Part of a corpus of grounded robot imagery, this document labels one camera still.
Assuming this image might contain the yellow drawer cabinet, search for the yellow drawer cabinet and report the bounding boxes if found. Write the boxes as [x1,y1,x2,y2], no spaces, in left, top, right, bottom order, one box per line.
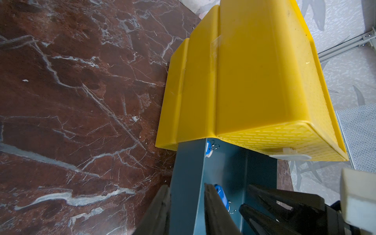
[155,1,349,162]

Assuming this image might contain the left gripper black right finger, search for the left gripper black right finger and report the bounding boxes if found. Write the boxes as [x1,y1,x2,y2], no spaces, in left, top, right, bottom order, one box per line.
[204,184,241,235]

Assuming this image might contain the blue drawer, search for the blue drawer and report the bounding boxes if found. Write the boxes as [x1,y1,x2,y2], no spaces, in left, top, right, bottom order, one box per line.
[169,139,277,235]

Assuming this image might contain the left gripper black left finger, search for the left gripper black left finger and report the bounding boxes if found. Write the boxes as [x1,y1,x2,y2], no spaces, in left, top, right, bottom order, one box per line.
[133,185,171,235]

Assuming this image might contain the white wire mesh basket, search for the white wire mesh basket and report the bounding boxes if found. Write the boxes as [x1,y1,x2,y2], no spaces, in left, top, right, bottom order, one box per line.
[336,103,376,173]

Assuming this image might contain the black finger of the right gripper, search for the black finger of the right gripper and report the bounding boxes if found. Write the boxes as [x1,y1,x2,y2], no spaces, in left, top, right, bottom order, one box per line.
[248,184,326,212]
[239,204,299,235]

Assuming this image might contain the keys with blue tag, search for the keys with blue tag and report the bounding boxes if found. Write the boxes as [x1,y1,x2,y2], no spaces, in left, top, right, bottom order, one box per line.
[214,184,237,214]

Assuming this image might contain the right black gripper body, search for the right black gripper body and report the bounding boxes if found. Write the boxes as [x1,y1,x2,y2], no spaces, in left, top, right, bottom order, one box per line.
[293,204,367,235]

